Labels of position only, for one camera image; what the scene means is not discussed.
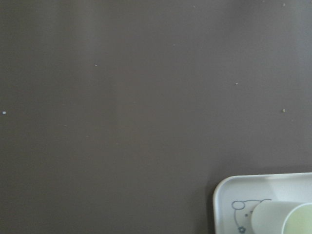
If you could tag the cream rabbit tray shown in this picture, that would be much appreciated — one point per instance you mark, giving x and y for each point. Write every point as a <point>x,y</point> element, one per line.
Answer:
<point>235,197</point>

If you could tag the cream cup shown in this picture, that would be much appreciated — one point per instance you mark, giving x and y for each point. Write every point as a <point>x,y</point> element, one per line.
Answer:
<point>282,217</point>

